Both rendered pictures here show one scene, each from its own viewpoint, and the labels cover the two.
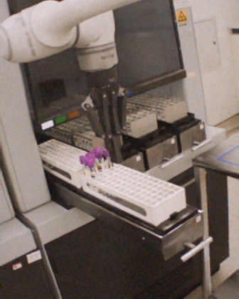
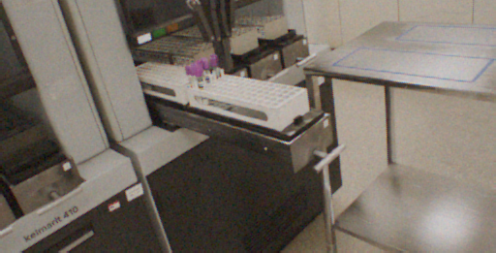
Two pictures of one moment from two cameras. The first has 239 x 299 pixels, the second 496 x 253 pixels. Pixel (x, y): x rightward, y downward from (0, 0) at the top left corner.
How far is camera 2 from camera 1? 0.19 m
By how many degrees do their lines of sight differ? 6
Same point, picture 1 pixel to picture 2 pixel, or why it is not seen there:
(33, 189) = (131, 113)
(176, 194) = (298, 95)
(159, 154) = (263, 70)
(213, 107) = not seen: hidden behind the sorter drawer
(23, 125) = (115, 39)
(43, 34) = not seen: outside the picture
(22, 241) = (119, 173)
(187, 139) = (290, 54)
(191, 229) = (320, 136)
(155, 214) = (278, 117)
